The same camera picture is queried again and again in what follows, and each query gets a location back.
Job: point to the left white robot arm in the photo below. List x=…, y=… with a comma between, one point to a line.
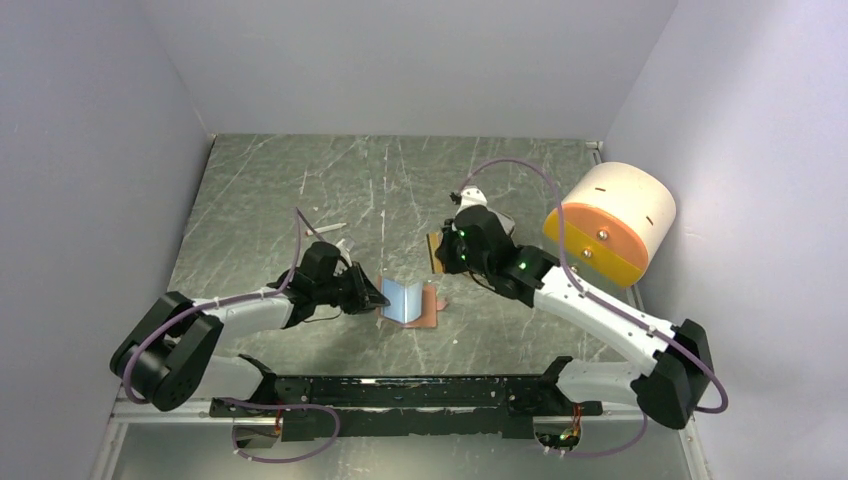
x=172, y=354

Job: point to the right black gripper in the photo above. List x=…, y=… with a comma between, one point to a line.
x=444, y=251

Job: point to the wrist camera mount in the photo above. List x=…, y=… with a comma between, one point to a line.
x=345, y=246
x=469, y=196

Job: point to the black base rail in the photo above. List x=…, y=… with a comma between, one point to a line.
x=312, y=407

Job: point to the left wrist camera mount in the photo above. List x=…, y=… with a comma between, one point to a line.
x=345, y=246

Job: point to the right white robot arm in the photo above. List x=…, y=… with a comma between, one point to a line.
x=666, y=368

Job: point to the brown leather card holder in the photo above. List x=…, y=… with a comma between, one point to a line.
x=412, y=306

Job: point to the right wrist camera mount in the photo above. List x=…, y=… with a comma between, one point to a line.
x=469, y=196

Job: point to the white pen stick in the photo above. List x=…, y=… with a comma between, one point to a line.
x=318, y=231

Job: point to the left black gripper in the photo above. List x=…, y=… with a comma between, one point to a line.
x=365, y=295

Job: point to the wooden tray with cards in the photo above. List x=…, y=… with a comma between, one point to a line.
x=508, y=224

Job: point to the white orange yellow cylinder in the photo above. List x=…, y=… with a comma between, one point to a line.
x=616, y=218

